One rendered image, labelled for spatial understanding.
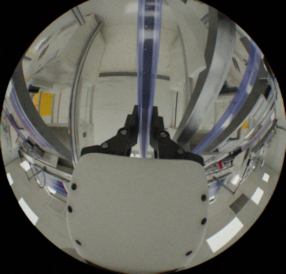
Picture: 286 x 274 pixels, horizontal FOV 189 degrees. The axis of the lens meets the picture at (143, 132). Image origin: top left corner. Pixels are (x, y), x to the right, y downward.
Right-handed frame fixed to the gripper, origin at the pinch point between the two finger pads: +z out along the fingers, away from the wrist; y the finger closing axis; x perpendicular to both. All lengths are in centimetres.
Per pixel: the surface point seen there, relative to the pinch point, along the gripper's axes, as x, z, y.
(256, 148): -48, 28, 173
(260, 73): 16.9, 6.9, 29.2
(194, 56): 9.0, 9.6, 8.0
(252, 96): 7.9, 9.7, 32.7
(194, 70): 6.2, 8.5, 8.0
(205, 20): 43, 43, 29
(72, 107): -16, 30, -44
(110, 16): 56, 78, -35
